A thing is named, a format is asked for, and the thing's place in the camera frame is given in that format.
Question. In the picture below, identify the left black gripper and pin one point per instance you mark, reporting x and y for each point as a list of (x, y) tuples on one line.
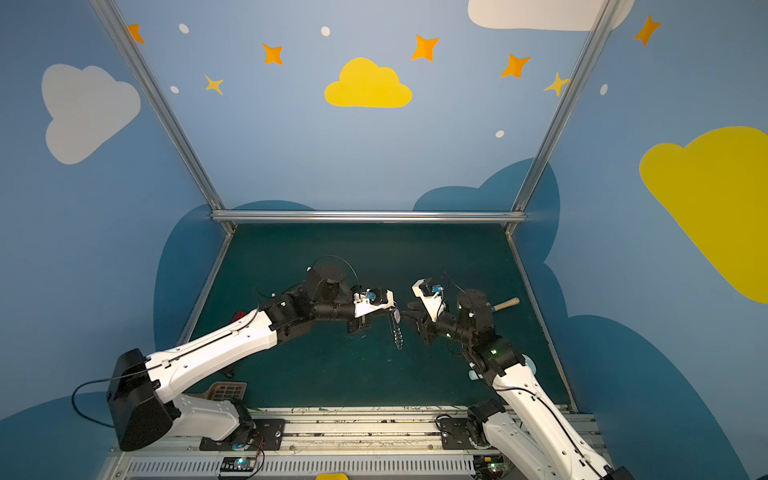
[(360, 319)]

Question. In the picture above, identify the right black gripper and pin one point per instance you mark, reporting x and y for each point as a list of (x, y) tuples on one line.
[(428, 327)]

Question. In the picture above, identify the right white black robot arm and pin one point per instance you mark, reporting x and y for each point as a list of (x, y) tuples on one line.
[(524, 425)]

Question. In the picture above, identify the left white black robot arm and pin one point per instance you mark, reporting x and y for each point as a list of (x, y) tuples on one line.
[(147, 396)]

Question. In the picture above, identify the light blue spatula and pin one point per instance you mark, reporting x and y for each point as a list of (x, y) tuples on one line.
[(473, 376)]

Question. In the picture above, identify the blue toy shovel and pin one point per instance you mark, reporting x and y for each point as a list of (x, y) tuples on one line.
[(506, 304)]

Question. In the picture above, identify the right green circuit board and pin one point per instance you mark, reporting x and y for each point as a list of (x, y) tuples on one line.
[(487, 467)]

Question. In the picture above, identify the green circuit board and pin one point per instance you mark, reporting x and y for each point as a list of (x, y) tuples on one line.
[(487, 467), (238, 467)]

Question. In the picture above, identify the brown slotted spatula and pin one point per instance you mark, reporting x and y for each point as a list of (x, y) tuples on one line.
[(225, 390)]

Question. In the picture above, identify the yellow object bottom edge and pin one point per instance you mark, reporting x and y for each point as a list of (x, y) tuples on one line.
[(332, 476)]

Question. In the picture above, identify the left green circuit board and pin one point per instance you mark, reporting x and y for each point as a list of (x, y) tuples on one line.
[(238, 467)]

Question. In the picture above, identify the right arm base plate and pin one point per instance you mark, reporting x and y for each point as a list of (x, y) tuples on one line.
[(461, 433)]

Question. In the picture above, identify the aluminium mounting rail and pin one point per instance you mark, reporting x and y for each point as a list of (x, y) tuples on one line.
[(342, 431)]

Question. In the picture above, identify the back aluminium frame bar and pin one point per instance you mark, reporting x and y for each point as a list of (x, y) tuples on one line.
[(422, 217)]

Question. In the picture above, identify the right side frame bar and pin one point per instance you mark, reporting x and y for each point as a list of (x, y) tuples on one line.
[(572, 405)]

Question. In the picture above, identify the white slotted cable duct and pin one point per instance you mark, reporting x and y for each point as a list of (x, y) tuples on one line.
[(307, 467)]

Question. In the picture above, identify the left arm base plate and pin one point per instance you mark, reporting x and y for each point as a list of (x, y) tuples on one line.
[(254, 435)]

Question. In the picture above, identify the left side frame bar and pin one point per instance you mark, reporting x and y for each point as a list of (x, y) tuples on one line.
[(199, 304)]

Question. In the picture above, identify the right aluminium frame post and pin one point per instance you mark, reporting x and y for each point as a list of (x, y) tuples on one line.
[(583, 67)]

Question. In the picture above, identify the aluminium frame post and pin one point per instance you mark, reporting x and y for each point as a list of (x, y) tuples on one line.
[(114, 23), (583, 67)]

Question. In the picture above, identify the left aluminium frame post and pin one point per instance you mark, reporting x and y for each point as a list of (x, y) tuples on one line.
[(114, 23)]

